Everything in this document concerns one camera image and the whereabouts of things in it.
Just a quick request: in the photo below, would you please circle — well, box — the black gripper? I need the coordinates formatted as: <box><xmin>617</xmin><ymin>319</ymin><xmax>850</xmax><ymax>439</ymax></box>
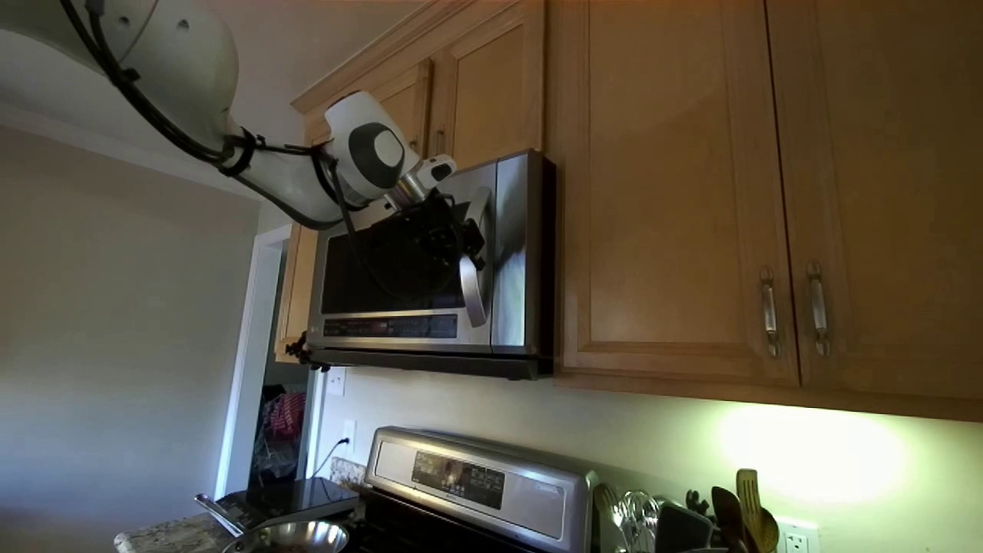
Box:
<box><xmin>398</xmin><ymin>189</ymin><xmax>494</xmax><ymax>281</ymax></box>

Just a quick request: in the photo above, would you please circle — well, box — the microwave door with silver handle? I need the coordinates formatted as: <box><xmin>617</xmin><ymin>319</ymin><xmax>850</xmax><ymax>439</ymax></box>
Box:
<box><xmin>311</xmin><ymin>162</ymin><xmax>508</xmax><ymax>348</ymax></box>

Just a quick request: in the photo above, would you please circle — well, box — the stainless steel microwave body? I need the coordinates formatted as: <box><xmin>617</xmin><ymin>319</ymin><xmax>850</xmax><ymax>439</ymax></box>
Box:
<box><xmin>304</xmin><ymin>148</ymin><xmax>559</xmax><ymax>384</ymax></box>

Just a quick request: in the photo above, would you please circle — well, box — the small wooden cabinet door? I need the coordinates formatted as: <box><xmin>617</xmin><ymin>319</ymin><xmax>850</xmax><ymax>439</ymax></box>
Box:
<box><xmin>425</xmin><ymin>6</ymin><xmax>549</xmax><ymax>184</ymax></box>
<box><xmin>378</xmin><ymin>57</ymin><xmax>437</xmax><ymax>155</ymax></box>

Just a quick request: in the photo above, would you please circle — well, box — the large wooden cabinet door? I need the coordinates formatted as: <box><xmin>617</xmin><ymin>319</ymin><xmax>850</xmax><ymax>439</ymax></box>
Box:
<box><xmin>763</xmin><ymin>0</ymin><xmax>983</xmax><ymax>405</ymax></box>
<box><xmin>549</xmin><ymin>0</ymin><xmax>802</xmax><ymax>391</ymax></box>

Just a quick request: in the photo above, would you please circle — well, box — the stainless steel stove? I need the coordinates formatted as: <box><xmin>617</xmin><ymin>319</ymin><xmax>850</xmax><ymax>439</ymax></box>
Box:
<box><xmin>347</xmin><ymin>424</ymin><xmax>602</xmax><ymax>553</ymax></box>

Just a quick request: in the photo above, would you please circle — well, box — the red hanging cloth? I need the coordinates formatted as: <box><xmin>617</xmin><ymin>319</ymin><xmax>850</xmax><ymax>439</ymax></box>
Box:
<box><xmin>267</xmin><ymin>391</ymin><xmax>306</xmax><ymax>444</ymax></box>

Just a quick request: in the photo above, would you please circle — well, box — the dark flat pan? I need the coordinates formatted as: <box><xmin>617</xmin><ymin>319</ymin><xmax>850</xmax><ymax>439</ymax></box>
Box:
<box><xmin>195</xmin><ymin>476</ymin><xmax>361</xmax><ymax>537</ymax></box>

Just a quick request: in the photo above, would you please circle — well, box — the shiny glass jar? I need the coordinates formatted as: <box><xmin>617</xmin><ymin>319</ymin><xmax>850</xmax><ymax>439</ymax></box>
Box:
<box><xmin>602</xmin><ymin>486</ymin><xmax>662</xmax><ymax>553</ymax></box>

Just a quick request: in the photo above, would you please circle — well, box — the metal bowl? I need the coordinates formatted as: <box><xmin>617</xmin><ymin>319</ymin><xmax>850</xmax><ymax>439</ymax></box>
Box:
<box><xmin>239</xmin><ymin>517</ymin><xmax>354</xmax><ymax>553</ymax></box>

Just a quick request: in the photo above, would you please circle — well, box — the dark utensil holder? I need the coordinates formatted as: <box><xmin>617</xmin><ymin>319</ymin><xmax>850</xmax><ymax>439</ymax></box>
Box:
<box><xmin>653</xmin><ymin>497</ymin><xmax>722</xmax><ymax>553</ymax></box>

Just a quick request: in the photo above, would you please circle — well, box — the dark cooking spoon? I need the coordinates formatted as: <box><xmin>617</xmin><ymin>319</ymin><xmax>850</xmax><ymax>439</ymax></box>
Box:
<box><xmin>708</xmin><ymin>483</ymin><xmax>748</xmax><ymax>553</ymax></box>

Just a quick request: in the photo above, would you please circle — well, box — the wooden spatula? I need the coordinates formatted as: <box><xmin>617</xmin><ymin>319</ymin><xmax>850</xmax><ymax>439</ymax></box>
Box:
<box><xmin>735</xmin><ymin>467</ymin><xmax>769</xmax><ymax>551</ymax></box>

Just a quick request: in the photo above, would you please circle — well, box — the grey dish rack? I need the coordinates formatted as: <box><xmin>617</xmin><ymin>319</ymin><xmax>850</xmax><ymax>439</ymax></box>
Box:
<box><xmin>107</xmin><ymin>513</ymin><xmax>245</xmax><ymax>553</ymax></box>

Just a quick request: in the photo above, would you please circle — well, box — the thin black power cord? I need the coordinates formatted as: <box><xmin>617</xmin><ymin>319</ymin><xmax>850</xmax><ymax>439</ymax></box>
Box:
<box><xmin>311</xmin><ymin>436</ymin><xmax>357</xmax><ymax>483</ymax></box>

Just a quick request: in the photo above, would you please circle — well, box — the silver cabinet door handle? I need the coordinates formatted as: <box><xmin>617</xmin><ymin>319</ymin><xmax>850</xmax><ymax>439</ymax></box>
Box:
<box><xmin>757</xmin><ymin>275</ymin><xmax>786</xmax><ymax>360</ymax></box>
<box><xmin>803</xmin><ymin>271</ymin><xmax>832</xmax><ymax>360</ymax></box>

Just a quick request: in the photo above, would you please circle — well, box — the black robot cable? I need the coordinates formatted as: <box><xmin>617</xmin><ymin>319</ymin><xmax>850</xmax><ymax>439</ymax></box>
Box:
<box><xmin>56</xmin><ymin>0</ymin><xmax>361</xmax><ymax>234</ymax></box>

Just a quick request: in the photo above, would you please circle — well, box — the white wall outlet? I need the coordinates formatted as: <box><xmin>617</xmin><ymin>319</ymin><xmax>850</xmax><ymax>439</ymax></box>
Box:
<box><xmin>778</xmin><ymin>517</ymin><xmax>824</xmax><ymax>553</ymax></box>

